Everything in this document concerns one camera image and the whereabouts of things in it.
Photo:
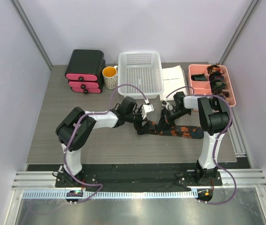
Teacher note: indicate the white paper booklet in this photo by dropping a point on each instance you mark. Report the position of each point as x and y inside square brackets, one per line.
[173, 78]

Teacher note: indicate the blue red rolled tie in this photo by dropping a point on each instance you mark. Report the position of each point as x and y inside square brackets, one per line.
[216, 77]

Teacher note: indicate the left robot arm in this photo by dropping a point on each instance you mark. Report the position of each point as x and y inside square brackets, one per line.
[76, 128]

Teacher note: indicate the pink compartment organizer tray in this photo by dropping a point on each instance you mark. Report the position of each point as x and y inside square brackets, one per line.
[204, 87]

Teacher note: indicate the white perforated plastic basket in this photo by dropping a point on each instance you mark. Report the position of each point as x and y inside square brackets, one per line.
[140, 73]

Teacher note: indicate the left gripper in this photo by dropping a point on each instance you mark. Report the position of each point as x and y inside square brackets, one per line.
[143, 129]

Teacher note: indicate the floral mug yellow inside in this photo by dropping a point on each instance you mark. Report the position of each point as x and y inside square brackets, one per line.
[110, 75]

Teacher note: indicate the black pink drawer box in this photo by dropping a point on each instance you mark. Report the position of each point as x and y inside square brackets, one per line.
[84, 71]

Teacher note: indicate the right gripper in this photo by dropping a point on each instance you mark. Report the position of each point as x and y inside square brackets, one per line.
[165, 123]

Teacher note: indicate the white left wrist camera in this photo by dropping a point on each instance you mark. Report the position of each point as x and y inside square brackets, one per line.
[146, 109]

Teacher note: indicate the aluminium corner frame post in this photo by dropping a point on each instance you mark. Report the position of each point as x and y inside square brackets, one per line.
[253, 5]

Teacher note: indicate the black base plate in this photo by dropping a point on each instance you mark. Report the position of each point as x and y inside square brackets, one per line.
[144, 175]

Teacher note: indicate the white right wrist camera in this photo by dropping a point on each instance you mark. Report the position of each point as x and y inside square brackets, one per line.
[167, 105]

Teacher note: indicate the black orange floral tie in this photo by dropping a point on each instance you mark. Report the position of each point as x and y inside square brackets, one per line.
[193, 132]

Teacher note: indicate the slotted cable duct rail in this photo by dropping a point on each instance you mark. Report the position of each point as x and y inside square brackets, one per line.
[75, 194]

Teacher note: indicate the green dark rolled tie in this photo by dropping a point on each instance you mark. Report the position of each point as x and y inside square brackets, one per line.
[218, 85]

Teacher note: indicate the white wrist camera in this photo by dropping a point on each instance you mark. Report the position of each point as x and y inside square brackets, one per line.
[146, 109]
[167, 105]

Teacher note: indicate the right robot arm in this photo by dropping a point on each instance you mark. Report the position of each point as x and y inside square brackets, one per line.
[215, 118]

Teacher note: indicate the left aluminium frame post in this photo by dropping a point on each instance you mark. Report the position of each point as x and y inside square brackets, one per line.
[25, 20]

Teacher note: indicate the red patterned rolled tie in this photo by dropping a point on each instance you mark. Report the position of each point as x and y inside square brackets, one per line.
[211, 69]

